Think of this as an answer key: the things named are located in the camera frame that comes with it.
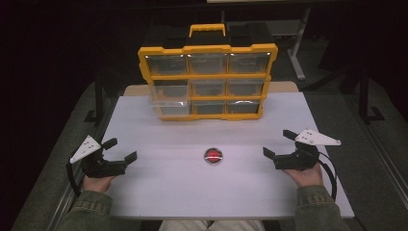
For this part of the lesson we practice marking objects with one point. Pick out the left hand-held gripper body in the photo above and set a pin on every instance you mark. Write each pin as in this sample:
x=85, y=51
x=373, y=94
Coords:
x=96, y=166

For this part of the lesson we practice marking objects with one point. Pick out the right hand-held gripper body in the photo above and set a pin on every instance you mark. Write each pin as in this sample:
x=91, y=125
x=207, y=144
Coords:
x=298, y=160

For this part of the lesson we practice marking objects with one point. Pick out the round red and black tin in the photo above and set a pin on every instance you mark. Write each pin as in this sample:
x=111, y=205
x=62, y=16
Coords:
x=213, y=155

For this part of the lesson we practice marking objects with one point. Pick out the clear plastic drawer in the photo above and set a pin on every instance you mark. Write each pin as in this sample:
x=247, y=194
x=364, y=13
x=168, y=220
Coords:
x=170, y=96

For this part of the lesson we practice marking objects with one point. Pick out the person's left hand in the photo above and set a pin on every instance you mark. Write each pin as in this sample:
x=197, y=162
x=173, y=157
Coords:
x=96, y=184

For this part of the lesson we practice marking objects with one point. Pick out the person's right hand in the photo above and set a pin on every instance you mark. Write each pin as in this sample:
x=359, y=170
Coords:
x=308, y=178

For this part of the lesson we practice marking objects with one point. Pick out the black metal stand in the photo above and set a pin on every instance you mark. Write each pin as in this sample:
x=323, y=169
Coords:
x=98, y=96
x=364, y=96

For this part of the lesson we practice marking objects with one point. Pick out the set of clear organizer drawers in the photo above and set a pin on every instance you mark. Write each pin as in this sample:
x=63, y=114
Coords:
x=247, y=62

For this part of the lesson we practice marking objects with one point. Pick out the white metal stand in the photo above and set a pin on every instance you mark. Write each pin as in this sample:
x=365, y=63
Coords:
x=300, y=41

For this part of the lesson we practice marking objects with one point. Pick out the yellow storage organizer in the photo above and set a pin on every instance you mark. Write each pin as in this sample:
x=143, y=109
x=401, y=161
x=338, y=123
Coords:
x=208, y=77

